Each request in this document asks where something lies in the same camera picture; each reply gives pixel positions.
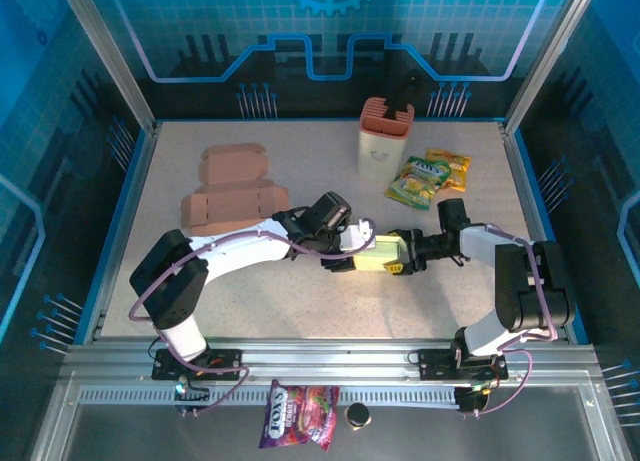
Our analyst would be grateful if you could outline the green paper box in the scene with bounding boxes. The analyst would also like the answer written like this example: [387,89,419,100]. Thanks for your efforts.
[355,234,407,273]

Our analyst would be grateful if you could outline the brown cardboard box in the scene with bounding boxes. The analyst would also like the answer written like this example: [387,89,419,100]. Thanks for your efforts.
[179,142,290,237]

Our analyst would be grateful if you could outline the green Fox's candy bag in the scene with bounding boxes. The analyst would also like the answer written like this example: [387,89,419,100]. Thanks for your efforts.
[383,155,451,211]

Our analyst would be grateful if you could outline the yellow candy bag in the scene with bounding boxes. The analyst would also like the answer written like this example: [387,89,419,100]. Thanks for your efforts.
[424,148,473,192]

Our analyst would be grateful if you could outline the cream knife block pink top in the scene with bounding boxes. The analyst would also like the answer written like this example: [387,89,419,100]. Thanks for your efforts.
[356,97,416,182]

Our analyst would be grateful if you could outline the black round cap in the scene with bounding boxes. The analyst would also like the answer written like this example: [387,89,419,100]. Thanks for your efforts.
[344,402,372,431]

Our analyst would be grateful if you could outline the purple Fox's berries candy bag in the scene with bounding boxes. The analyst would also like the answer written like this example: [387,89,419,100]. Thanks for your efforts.
[258,379,341,452]

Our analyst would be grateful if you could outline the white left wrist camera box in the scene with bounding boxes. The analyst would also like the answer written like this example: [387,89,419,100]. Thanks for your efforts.
[339,218,377,256]

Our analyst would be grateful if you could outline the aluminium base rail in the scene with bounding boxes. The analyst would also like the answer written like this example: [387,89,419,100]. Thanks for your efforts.
[62,336,604,380]

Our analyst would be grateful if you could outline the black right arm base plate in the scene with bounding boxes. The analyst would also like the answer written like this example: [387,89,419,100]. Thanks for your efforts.
[416,348,510,382]

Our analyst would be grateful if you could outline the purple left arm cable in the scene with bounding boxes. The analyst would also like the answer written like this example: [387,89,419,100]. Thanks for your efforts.
[128,216,377,417]

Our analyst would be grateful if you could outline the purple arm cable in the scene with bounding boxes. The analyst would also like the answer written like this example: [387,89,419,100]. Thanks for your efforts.
[462,223,559,417]
[128,216,377,417]

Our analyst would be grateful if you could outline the black knife handle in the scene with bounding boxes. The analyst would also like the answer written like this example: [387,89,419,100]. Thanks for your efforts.
[383,69,426,122]

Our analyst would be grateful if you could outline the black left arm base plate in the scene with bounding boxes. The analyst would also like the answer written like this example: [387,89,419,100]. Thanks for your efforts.
[151,348,242,382]

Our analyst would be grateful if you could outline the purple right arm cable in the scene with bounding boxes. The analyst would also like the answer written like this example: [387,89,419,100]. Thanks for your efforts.
[462,223,559,417]

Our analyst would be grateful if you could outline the aluminium frame post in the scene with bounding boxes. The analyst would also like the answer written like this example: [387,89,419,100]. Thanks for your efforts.
[55,0,162,135]
[502,0,604,135]

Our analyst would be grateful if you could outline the slotted metal cable duct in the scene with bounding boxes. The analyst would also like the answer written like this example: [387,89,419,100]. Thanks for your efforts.
[78,385,464,408]

